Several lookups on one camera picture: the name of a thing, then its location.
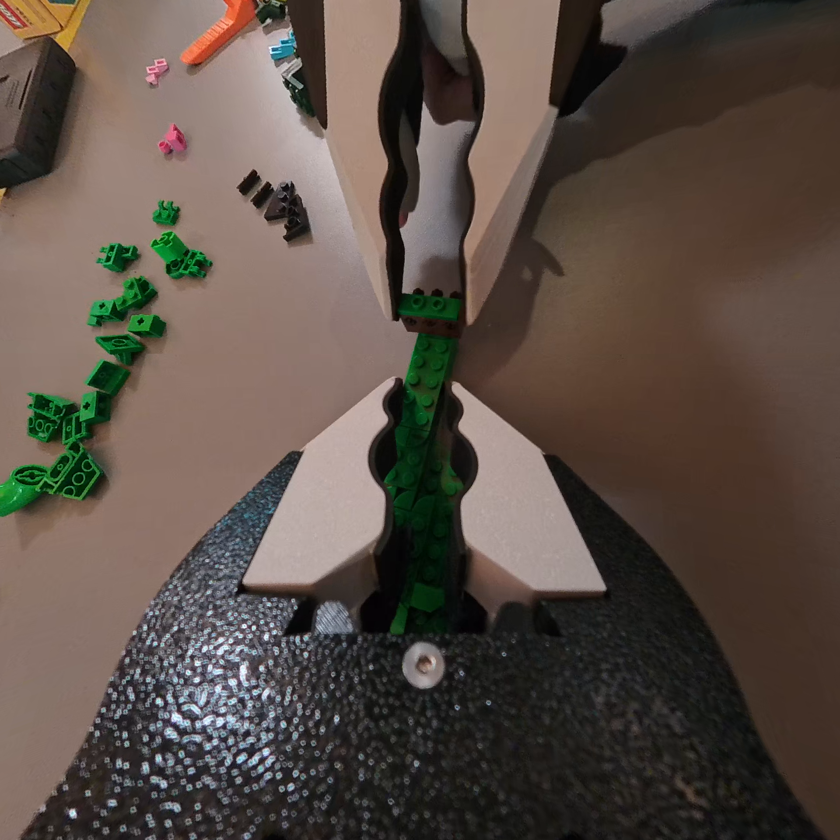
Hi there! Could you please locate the pile of green bricks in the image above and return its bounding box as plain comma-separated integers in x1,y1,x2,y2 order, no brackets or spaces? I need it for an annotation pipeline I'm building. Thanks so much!
26,199,214,503

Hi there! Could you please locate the yellow blue toy brick box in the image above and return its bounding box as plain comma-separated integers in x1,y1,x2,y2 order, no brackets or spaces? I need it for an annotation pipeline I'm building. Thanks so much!
0,0,93,50

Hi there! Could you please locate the black power adapter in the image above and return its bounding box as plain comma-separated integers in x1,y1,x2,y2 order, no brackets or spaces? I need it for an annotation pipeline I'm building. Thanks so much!
0,36,77,188

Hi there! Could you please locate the green curved tube brick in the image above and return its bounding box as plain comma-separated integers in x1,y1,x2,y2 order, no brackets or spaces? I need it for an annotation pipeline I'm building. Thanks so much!
0,462,50,519

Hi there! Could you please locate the orange brick separator tool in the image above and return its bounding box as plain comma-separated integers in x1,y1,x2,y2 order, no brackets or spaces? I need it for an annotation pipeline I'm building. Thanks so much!
180,0,257,67

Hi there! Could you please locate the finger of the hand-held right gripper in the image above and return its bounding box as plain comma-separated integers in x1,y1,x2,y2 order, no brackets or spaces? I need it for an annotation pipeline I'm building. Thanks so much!
458,0,605,327
287,0,406,322

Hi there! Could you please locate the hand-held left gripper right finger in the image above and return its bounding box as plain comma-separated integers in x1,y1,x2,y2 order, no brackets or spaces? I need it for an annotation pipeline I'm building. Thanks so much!
448,379,609,624

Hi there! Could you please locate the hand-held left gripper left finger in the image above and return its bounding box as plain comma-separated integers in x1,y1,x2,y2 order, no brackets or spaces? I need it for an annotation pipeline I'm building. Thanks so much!
241,377,404,624

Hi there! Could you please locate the pile of colourful bricks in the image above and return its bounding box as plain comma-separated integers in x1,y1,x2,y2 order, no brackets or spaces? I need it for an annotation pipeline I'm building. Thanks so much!
256,0,303,67

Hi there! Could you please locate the brown and green brick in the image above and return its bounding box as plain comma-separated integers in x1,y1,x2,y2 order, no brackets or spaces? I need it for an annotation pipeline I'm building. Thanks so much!
395,287,468,337

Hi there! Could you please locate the green brick model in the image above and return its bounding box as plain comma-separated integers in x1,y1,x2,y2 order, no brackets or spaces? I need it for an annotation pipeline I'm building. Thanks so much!
384,331,473,634

